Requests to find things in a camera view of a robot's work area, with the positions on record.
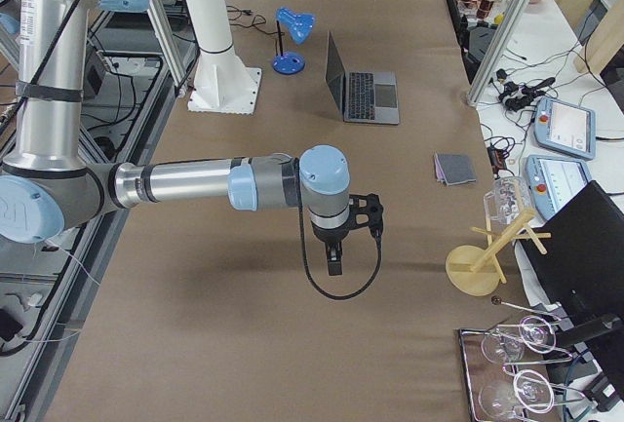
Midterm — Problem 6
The clear glass mug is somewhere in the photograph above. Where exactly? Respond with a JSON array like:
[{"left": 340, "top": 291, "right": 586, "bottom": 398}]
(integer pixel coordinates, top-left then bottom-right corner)
[{"left": 484, "top": 176, "right": 533, "bottom": 225}]

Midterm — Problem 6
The wooden mug tree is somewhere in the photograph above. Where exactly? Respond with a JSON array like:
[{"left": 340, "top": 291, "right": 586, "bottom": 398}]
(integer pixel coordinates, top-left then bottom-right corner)
[{"left": 446, "top": 208, "right": 551, "bottom": 296}]

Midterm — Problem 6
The grey laptop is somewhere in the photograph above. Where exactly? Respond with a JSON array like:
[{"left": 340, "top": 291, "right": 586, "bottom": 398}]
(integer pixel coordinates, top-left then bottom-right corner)
[{"left": 325, "top": 32, "right": 400, "bottom": 125}]

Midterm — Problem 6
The aluminium frame post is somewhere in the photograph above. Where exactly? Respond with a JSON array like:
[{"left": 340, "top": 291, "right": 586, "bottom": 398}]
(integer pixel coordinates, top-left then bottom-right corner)
[{"left": 466, "top": 0, "right": 529, "bottom": 108}]

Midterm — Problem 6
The blue teach pendant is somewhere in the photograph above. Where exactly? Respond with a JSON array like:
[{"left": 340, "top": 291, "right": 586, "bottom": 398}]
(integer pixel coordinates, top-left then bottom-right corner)
[
  {"left": 533, "top": 96, "right": 597, "bottom": 160},
  {"left": 525, "top": 155, "right": 592, "bottom": 220}
]

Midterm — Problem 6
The upper blue teach pendant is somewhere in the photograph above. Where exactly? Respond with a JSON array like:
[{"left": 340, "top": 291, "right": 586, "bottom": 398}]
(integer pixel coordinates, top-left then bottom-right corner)
[{"left": 533, "top": 96, "right": 597, "bottom": 160}]

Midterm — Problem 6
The black monitor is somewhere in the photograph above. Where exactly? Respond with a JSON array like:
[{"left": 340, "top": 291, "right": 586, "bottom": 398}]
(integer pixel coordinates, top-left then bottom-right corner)
[{"left": 520, "top": 180, "right": 623, "bottom": 396}]

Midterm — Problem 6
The wire glass rack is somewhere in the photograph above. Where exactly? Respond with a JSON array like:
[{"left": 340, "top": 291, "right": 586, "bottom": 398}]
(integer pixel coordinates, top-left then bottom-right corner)
[{"left": 457, "top": 315, "right": 588, "bottom": 421}]

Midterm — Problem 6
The lower wine glass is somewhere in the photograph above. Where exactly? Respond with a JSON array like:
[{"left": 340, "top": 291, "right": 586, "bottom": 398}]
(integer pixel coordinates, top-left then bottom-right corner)
[{"left": 478, "top": 369, "right": 555, "bottom": 421}]

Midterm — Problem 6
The grey folded cloth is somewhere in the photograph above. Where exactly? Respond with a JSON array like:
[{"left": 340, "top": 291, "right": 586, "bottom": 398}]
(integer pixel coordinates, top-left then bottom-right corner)
[{"left": 434, "top": 153, "right": 477, "bottom": 186}]

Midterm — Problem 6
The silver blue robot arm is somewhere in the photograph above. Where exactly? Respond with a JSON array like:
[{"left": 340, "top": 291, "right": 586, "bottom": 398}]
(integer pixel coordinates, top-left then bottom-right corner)
[{"left": 1, "top": 0, "right": 354, "bottom": 275}]

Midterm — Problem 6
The lower blue teach pendant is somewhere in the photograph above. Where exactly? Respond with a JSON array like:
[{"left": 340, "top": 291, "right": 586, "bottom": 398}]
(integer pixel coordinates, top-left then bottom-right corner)
[{"left": 525, "top": 155, "right": 592, "bottom": 220}]

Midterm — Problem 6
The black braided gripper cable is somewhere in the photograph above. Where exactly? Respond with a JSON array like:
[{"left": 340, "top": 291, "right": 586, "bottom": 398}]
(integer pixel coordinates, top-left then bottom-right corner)
[{"left": 294, "top": 156, "right": 384, "bottom": 301}]

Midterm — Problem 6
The small black electronics box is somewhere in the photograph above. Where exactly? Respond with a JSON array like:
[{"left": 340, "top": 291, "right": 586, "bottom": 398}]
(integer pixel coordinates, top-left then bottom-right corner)
[{"left": 487, "top": 145, "right": 507, "bottom": 173}]

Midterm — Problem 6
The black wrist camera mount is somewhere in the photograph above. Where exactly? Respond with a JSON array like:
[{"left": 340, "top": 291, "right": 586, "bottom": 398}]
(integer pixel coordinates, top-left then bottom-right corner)
[{"left": 347, "top": 193, "right": 384, "bottom": 240}]

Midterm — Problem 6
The wine glass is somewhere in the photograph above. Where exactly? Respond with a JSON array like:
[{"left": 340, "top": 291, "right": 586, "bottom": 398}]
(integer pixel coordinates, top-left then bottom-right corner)
[
  {"left": 478, "top": 369, "right": 555, "bottom": 421},
  {"left": 481, "top": 315, "right": 556, "bottom": 364}
]

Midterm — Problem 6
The upper wine glass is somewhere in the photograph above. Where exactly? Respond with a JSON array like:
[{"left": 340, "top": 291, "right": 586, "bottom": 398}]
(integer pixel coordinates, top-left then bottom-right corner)
[{"left": 481, "top": 315, "right": 556, "bottom": 364}]

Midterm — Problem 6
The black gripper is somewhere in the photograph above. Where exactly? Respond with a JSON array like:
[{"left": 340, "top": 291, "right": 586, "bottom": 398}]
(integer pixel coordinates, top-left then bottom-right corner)
[{"left": 312, "top": 223, "right": 349, "bottom": 276}]

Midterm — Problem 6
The blue desk lamp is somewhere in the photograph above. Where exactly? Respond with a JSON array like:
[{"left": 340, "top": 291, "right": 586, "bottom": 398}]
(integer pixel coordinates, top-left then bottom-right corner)
[{"left": 272, "top": 7, "right": 316, "bottom": 75}]

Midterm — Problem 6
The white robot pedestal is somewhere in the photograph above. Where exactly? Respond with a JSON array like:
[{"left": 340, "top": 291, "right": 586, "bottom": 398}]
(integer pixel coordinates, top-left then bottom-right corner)
[{"left": 186, "top": 0, "right": 262, "bottom": 115}]

